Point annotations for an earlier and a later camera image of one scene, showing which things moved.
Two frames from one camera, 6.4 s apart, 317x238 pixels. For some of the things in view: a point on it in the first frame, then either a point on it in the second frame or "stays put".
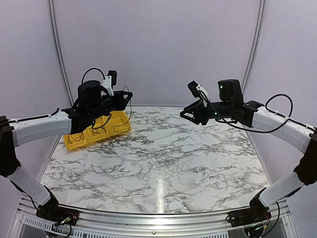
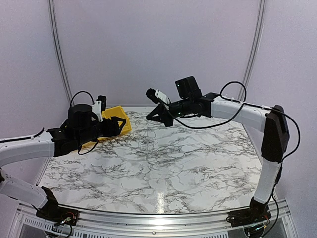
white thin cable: x=170 y=161 -> x=147 y=143
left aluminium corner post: x=52 y=17 stays put
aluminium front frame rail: x=210 y=221 stays put
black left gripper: x=121 y=102 -> x=115 y=131
